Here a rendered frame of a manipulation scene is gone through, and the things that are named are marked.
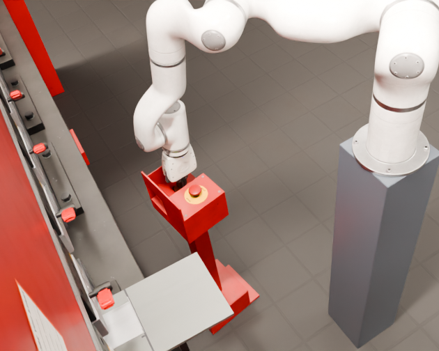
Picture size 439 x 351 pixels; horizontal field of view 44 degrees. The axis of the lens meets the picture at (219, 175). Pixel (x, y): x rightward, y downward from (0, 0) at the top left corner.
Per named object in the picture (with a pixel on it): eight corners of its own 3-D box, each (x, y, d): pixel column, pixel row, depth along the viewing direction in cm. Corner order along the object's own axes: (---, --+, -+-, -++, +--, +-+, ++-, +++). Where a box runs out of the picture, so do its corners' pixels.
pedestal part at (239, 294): (259, 296, 228) (258, 282, 219) (213, 335, 220) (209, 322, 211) (228, 265, 239) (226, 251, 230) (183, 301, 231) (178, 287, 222)
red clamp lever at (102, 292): (113, 295, 87) (108, 278, 96) (89, 308, 86) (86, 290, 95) (118, 305, 87) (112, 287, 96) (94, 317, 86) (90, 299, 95)
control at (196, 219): (228, 214, 175) (222, 179, 162) (189, 244, 170) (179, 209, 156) (191, 180, 186) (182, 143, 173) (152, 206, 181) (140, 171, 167)
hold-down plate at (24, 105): (45, 129, 179) (42, 122, 177) (30, 136, 178) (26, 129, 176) (22, 79, 198) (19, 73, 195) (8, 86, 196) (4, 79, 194)
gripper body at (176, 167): (168, 161, 159) (173, 186, 167) (196, 144, 163) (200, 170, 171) (154, 147, 163) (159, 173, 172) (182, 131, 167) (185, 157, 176)
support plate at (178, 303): (234, 315, 118) (233, 313, 117) (122, 377, 112) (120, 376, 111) (197, 253, 129) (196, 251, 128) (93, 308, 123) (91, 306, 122)
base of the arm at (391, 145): (391, 111, 149) (401, 57, 134) (445, 153, 137) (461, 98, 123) (336, 143, 144) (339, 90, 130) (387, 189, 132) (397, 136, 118)
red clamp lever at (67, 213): (74, 209, 99) (73, 202, 108) (53, 219, 98) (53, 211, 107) (79, 218, 99) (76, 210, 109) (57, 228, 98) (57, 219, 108)
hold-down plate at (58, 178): (84, 212, 155) (81, 206, 153) (67, 221, 154) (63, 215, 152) (54, 147, 173) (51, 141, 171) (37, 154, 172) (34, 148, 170)
